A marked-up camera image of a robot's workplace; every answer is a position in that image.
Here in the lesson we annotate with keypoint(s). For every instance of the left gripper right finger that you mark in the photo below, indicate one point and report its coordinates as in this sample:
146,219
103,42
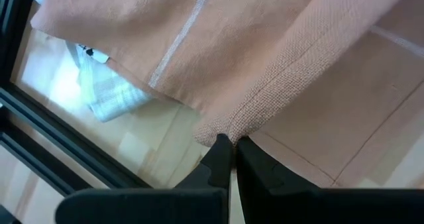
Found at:
265,184

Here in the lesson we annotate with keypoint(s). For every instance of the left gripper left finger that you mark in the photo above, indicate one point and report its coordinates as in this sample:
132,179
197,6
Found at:
218,164

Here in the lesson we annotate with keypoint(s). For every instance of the pink towel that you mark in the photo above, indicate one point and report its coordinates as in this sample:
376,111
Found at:
265,51

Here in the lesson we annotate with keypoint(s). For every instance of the white towel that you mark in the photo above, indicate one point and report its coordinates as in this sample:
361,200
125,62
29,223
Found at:
109,94

